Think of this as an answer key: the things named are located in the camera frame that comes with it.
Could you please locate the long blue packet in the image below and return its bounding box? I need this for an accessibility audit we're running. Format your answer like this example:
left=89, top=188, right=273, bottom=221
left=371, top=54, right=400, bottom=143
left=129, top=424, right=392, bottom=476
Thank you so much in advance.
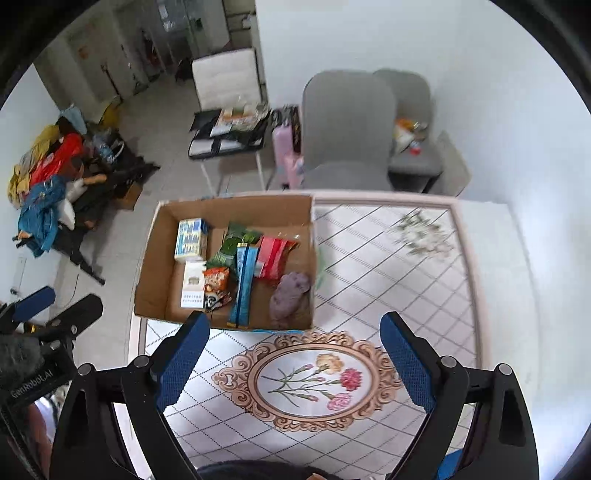
left=228, top=244, right=259, bottom=329

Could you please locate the floral printed table mat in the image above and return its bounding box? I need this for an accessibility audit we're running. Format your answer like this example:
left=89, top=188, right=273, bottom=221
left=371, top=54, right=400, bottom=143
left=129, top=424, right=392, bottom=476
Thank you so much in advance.
left=139, top=203, right=481, bottom=467

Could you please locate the pink suitcase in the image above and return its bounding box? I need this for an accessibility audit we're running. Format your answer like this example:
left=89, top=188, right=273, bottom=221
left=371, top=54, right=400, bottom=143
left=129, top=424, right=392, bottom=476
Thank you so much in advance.
left=271, top=117, right=305, bottom=190

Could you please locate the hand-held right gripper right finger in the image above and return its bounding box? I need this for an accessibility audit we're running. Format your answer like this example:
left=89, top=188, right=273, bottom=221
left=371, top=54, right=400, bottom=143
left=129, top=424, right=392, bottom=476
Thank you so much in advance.
left=379, top=311, right=541, bottom=480

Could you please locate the yellow garment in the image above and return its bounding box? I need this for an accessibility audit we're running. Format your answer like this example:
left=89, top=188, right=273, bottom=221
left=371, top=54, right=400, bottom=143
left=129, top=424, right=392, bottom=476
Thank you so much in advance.
left=7, top=124, right=61, bottom=206

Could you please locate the white plastic bag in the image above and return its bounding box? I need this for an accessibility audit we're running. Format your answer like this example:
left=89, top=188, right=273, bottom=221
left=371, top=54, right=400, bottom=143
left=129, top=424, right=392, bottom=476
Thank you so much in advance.
left=392, top=124, right=414, bottom=153

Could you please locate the black bag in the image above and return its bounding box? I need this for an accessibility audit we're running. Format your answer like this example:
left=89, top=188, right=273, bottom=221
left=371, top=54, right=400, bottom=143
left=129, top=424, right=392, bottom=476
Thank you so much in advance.
left=188, top=110, right=271, bottom=160

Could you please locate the red plastic bag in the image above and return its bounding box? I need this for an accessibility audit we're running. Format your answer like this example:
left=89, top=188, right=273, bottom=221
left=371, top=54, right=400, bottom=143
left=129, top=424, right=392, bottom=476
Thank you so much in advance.
left=28, top=134, right=84, bottom=188

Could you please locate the green snack packet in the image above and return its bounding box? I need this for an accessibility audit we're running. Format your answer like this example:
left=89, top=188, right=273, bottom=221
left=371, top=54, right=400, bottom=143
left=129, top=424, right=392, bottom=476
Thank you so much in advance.
left=206, top=222, right=262, bottom=271

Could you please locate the red packet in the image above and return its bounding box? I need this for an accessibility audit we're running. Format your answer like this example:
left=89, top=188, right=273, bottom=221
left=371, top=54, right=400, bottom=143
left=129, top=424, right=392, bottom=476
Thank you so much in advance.
left=255, top=235, right=298, bottom=281

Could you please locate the white blue tissue pack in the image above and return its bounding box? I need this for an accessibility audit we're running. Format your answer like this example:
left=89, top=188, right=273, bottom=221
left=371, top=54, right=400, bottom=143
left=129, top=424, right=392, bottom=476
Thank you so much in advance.
left=174, top=218, right=211, bottom=263

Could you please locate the orange snack packet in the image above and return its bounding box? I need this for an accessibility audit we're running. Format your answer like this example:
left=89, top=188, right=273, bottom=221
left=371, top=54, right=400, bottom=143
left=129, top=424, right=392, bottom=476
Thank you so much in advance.
left=203, top=267, right=234, bottom=315

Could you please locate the small cardboard box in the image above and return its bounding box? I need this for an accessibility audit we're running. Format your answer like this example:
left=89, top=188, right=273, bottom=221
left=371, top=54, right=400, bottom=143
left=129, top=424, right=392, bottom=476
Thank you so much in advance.
left=113, top=180, right=143, bottom=210

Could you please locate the white chair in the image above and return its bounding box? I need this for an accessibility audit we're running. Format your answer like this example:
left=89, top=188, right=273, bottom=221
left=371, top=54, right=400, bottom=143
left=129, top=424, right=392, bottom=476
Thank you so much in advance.
left=188, top=47, right=269, bottom=195

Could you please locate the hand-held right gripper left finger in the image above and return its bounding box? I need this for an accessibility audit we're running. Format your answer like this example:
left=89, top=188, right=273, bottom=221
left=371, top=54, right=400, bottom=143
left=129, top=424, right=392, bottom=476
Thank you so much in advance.
left=51, top=311, right=212, bottom=480

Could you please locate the person's dark fleece clothing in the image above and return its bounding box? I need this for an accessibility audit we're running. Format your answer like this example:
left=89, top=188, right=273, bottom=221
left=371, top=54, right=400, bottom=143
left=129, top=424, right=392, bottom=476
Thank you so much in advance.
left=196, top=459, right=333, bottom=480

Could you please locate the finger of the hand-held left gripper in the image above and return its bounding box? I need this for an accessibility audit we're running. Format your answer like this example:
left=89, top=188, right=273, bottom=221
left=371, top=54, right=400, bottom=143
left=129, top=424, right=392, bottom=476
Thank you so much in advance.
left=31, top=294, right=105, bottom=352
left=0, top=285, right=57, bottom=332

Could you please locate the blue garment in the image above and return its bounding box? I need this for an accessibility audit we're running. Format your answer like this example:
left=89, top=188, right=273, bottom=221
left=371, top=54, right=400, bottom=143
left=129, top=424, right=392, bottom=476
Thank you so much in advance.
left=17, top=178, right=68, bottom=257

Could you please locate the white cigarette pack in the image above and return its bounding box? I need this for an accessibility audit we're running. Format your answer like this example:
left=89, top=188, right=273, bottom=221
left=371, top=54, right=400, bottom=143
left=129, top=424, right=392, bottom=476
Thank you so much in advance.
left=179, top=261, right=207, bottom=309

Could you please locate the stack of papers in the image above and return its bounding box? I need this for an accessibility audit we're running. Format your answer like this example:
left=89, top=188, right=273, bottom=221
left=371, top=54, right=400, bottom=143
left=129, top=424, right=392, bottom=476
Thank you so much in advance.
left=219, top=105, right=271, bottom=127

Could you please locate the pile of clothes on rack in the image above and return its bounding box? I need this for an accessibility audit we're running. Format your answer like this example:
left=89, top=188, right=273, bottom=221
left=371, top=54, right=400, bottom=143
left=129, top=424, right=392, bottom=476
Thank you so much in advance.
left=14, top=138, right=162, bottom=284

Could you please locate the grey chair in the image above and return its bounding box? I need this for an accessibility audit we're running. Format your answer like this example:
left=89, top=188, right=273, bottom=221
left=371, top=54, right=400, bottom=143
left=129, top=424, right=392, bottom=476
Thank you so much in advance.
left=301, top=70, right=399, bottom=190
left=373, top=68, right=444, bottom=193

